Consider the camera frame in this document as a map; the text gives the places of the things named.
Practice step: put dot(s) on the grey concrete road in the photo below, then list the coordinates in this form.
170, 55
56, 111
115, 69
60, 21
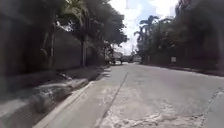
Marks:
150, 90

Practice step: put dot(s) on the row of trees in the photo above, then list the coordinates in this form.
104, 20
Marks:
90, 23
186, 33

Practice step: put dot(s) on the long grey wall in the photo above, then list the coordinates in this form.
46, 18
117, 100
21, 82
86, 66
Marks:
66, 50

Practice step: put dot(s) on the grey raised pavement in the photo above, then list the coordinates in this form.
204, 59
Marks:
30, 96

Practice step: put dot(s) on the pale concrete kerb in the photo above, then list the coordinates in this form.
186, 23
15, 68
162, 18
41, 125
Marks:
63, 106

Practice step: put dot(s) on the small white sign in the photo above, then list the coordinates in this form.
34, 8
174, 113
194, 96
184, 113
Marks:
173, 59

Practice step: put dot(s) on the vehicle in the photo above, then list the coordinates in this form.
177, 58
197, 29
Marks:
114, 61

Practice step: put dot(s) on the dark wall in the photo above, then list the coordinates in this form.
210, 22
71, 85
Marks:
186, 59

